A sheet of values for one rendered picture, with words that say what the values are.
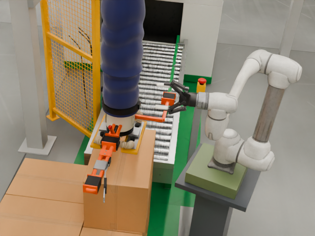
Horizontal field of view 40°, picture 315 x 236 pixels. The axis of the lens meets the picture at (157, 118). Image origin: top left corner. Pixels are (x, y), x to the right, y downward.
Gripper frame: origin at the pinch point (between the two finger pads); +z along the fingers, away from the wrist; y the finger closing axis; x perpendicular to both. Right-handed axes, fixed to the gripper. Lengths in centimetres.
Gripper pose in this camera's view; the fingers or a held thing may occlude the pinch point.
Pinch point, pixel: (158, 95)
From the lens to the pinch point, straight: 229.4
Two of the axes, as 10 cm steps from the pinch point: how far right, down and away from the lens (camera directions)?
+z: -9.9, -1.1, 0.4
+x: 0.9, -5.6, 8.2
